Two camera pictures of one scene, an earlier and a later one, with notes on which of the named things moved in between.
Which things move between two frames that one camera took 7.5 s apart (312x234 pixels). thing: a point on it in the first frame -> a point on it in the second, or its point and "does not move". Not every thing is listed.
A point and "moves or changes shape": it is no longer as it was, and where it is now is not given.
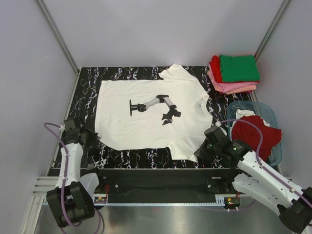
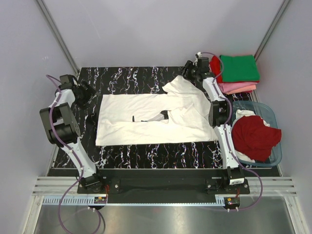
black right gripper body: x=206 y=150 -> x=191 y=71
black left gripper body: x=90 y=137 -> x=85 y=96
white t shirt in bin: x=241 y=113 does not move
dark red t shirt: x=249 y=133 does not move
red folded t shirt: x=215 y=65 does not move
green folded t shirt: x=239 y=68 does not move
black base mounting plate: x=164 y=185 does not move
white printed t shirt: x=174 y=112 moves or changes shape
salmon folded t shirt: x=244 y=89 does not move
